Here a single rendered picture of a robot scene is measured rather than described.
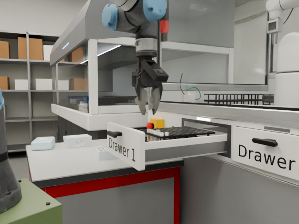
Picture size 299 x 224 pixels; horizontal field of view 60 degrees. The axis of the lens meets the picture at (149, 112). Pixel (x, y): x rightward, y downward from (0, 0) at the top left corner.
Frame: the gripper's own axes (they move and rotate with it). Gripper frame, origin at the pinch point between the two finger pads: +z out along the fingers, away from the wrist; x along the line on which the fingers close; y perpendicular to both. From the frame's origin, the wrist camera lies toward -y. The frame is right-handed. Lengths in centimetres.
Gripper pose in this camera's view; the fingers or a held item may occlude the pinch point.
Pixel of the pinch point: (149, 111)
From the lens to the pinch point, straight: 88.7
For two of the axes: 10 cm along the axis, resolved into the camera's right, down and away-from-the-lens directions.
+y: -4.5, -0.6, 8.9
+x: -8.9, 0.4, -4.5
